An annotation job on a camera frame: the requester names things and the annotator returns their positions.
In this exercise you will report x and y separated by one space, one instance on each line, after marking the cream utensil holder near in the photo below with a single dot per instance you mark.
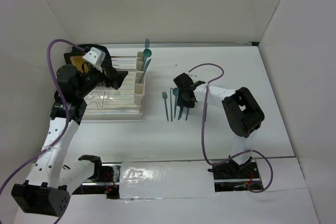
139 88

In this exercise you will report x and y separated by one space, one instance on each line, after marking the teal chopstick far left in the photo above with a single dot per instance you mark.
171 106

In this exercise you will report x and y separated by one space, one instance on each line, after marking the teal spoon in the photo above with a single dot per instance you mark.
146 54
175 93

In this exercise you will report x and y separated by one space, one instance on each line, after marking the small teal fork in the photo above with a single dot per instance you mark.
164 96

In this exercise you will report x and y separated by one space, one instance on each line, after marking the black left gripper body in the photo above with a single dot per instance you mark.
91 80

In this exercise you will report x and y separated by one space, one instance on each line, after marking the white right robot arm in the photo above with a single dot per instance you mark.
242 111

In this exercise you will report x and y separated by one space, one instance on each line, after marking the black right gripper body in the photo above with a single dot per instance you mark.
182 101

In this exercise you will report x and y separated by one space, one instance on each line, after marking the clear dish rack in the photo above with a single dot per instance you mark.
109 104

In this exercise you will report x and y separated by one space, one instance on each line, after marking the black framed yellow plate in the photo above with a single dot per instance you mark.
75 58

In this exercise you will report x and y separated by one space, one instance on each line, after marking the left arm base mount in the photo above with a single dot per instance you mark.
105 178

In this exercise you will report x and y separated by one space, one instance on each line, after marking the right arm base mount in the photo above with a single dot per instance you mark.
233 177

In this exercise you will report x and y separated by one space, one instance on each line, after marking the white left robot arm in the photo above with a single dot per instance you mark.
47 189

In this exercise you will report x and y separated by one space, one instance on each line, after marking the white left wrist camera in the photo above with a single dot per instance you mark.
94 56

